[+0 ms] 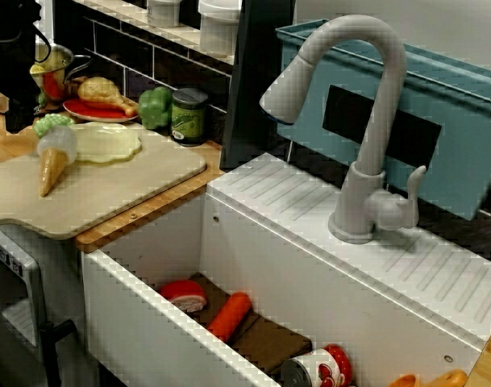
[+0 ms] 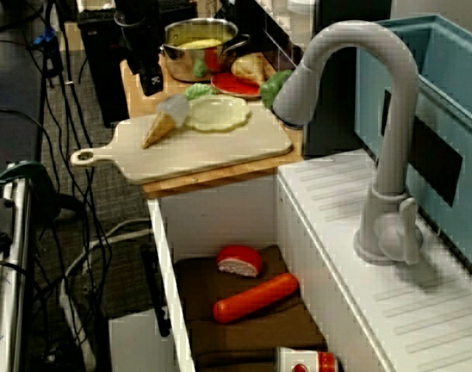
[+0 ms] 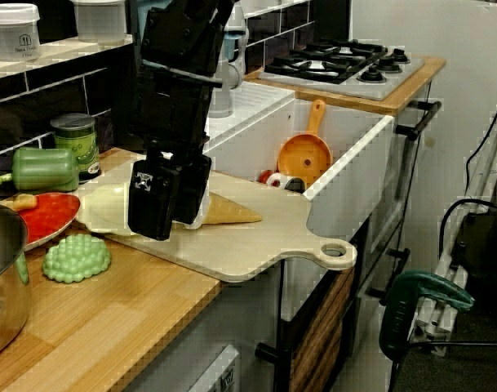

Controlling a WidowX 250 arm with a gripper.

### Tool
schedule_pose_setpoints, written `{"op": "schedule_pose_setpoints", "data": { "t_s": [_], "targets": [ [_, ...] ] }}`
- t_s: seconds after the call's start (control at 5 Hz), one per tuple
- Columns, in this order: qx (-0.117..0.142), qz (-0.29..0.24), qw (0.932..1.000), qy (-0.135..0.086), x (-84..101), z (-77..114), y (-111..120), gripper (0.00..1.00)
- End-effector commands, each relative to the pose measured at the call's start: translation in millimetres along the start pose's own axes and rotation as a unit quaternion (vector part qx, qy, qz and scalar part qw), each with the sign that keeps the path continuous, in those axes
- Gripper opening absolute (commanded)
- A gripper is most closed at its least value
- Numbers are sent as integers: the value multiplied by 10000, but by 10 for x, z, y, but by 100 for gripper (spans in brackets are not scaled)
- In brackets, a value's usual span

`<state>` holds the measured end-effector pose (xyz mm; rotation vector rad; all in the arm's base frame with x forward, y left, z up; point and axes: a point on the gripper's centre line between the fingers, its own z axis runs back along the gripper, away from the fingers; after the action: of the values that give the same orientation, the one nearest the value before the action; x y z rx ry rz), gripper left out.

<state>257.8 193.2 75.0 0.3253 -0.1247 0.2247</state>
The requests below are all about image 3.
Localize orange toy pan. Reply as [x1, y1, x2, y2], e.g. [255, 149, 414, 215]
[277, 99, 335, 192]

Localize green toy bell pepper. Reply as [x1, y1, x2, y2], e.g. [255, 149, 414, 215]
[0, 146, 81, 194]

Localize cream flower-shaped plate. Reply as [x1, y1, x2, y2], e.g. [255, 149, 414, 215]
[74, 182, 151, 238]

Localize black stove knob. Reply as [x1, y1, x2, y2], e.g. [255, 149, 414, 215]
[361, 65, 388, 85]
[377, 55, 402, 74]
[389, 47, 411, 65]

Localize clear plain plastic container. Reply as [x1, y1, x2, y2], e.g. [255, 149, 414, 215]
[70, 0, 129, 47]

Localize green toy can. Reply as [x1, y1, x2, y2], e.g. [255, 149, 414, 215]
[50, 113, 101, 185]

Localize grey toy stove hob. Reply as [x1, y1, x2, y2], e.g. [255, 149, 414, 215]
[257, 38, 428, 102]

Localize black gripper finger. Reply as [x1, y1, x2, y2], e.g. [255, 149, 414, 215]
[127, 71, 182, 242]

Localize white plastic jar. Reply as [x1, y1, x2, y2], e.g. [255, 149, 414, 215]
[0, 2, 42, 63]

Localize toy ice cream cone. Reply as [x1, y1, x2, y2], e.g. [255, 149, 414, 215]
[181, 190, 264, 231]

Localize light wooden cutting board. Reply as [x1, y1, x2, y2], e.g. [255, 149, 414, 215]
[82, 154, 358, 283]

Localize red and white toy can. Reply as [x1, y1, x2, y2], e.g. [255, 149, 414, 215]
[266, 171, 307, 194]

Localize light green toy grapes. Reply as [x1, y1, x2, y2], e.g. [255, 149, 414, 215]
[42, 234, 113, 285]

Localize black cabinet handle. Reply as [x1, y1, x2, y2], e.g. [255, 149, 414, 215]
[254, 341, 293, 392]
[366, 246, 412, 306]

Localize steel cooking pot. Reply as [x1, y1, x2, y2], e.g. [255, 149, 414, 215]
[0, 199, 33, 361]

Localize aluminium frame rail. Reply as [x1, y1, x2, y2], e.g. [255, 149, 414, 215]
[406, 96, 497, 359]

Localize thick black cable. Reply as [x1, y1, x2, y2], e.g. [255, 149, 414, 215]
[437, 198, 497, 262]

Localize black towel bar handle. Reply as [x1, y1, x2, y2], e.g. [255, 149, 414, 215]
[394, 100, 443, 142]

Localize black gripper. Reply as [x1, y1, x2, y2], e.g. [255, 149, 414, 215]
[140, 6, 227, 225]

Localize green clamp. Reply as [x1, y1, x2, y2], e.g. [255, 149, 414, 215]
[378, 269, 476, 357]

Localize striped wooden drawer front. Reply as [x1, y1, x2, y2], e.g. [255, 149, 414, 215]
[291, 265, 356, 392]

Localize grey toy faucet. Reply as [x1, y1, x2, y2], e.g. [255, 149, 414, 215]
[206, 14, 251, 119]

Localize dark box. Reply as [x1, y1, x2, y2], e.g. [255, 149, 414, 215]
[455, 203, 497, 315]

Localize white toy sink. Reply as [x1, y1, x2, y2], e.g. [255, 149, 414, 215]
[202, 81, 397, 323]

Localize thin black cable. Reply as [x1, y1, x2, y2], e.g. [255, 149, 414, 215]
[464, 104, 497, 193]
[409, 341, 497, 352]

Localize tan toy bread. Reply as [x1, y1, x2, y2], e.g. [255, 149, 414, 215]
[0, 194, 39, 212]

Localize red plate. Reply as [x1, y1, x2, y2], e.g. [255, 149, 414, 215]
[2, 191, 82, 251]

